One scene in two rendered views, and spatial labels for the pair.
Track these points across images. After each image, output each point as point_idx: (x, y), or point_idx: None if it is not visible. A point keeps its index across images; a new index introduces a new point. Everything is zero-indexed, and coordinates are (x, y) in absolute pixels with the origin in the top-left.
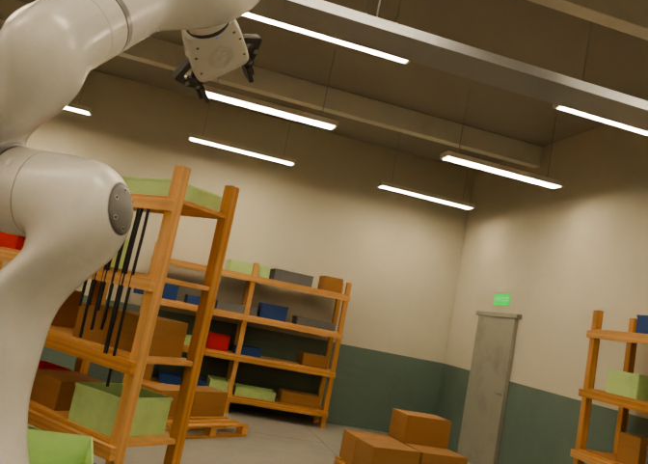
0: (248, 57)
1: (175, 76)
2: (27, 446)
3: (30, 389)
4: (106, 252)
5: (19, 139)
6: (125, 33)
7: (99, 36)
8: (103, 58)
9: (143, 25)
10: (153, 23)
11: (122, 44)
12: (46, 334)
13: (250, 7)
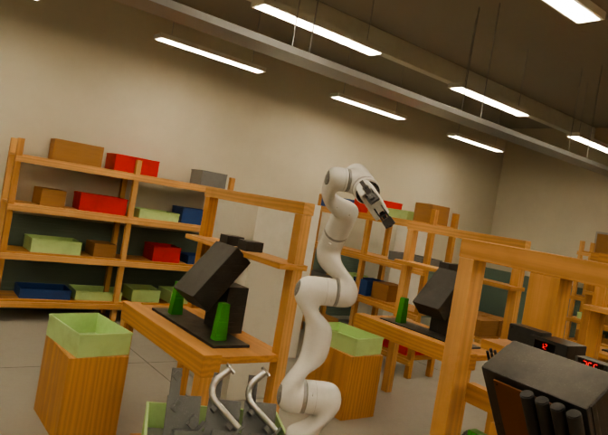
0: (360, 196)
1: None
2: (300, 366)
3: (303, 347)
4: (296, 301)
5: (336, 277)
6: (324, 232)
7: (319, 239)
8: (323, 243)
9: (327, 226)
10: (330, 222)
11: (325, 236)
12: (307, 332)
13: (325, 191)
